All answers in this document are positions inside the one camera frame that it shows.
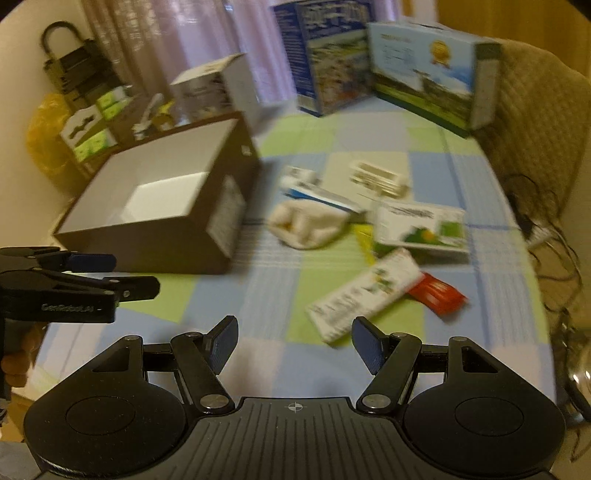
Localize blue printed box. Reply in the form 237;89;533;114
272;0;375;116

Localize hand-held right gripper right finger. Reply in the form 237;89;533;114
352;316;506;414

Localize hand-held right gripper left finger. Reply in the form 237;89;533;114
90;315;239;414

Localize pale curtain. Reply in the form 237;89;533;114
78;0;301;107

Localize person's left hand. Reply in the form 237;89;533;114
0;323;47;389

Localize white cloth bundle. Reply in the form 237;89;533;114
268;198;352;250

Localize small green white box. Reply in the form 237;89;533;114
95;85;132;121

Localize black cable tangle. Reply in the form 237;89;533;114
503;173;583;324

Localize checked tablecloth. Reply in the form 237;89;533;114
34;99;559;416

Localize beige padded chair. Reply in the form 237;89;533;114
471;39;591;232

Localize white power strip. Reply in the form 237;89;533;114
526;222;555;250

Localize black handled bag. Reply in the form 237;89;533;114
41;21;121;112

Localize brown cardboard box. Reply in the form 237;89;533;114
52;111;262;275

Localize white green handled carton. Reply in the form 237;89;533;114
60;104;116;162

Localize long white green packet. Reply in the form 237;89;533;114
305;248;426;344

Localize white printed box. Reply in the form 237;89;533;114
170;53;273;134

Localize yellow packet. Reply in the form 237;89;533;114
353;224;377;266

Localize red packet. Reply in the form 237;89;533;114
406;272;468;317

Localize white bottle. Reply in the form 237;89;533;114
134;92;167;139

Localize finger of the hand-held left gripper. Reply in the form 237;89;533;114
37;274;161;303
0;247;116;274

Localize yellow plastic bag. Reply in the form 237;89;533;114
25;92;75;185

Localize green landscape printed box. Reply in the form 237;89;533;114
367;21;502;139

